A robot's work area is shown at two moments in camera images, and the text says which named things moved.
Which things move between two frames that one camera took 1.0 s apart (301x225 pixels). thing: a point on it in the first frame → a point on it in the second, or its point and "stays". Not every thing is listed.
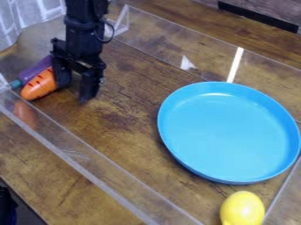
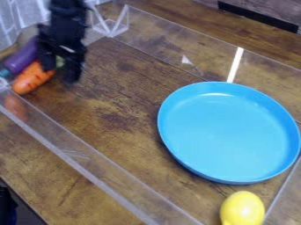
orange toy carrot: [41, 85] → [34, 75]
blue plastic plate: [229, 133] stays
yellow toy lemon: [241, 208] stays
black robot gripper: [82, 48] → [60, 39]
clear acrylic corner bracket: [114, 27] stays
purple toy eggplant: [44, 65] → [25, 58]
